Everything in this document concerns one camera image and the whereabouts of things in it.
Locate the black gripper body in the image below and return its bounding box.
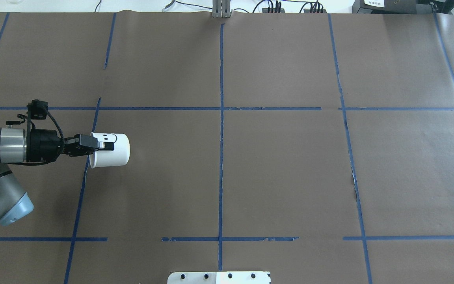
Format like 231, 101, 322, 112
26, 129, 77, 163

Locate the white smiley mug black handle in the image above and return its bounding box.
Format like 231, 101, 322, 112
89, 132, 131, 168

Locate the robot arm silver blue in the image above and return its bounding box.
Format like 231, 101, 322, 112
0, 128, 116, 225

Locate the white mounting plate with bolts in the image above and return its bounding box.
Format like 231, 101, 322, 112
167, 271, 272, 284

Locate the brown paper table cover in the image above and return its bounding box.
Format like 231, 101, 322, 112
0, 11, 454, 284

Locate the black box on desk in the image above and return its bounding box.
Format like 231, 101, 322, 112
352, 0, 417, 14

